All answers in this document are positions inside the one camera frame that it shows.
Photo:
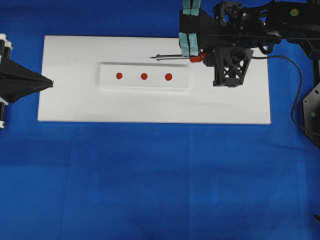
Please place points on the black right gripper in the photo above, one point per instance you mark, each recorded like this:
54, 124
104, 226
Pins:
231, 25

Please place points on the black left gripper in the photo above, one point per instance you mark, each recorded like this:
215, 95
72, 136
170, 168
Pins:
10, 93

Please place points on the soldering iron orange grip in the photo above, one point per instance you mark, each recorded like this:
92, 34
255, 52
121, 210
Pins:
192, 59

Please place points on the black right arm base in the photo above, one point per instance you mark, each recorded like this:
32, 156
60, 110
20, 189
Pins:
311, 112

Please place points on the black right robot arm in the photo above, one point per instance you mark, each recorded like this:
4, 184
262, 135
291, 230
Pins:
296, 22

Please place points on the white strip with marks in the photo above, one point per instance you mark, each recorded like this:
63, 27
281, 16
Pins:
143, 76

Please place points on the white foam board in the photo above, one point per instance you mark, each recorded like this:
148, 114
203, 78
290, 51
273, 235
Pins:
73, 64

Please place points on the blue table cloth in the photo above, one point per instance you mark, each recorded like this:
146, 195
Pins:
136, 181

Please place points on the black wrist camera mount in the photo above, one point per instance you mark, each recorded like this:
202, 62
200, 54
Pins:
231, 66

